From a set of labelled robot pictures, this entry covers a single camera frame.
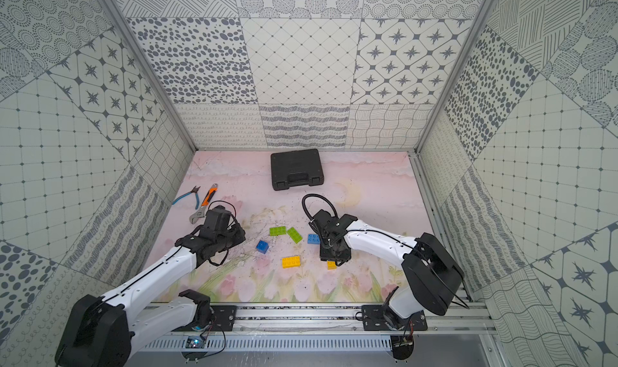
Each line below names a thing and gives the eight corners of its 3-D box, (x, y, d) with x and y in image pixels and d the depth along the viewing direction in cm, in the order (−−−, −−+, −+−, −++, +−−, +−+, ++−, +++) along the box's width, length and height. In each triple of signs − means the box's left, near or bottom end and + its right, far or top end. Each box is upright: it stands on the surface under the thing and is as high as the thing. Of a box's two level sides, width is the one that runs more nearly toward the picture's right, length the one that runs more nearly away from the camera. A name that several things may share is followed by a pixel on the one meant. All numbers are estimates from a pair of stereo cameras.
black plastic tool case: (272, 190, 106) (271, 183, 102) (272, 158, 118) (270, 151, 114) (323, 185, 108) (323, 178, 104) (317, 154, 121) (317, 147, 117)
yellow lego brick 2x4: (282, 268, 86) (282, 266, 84) (282, 259, 88) (281, 257, 86) (301, 266, 87) (300, 264, 85) (300, 257, 89) (300, 255, 87)
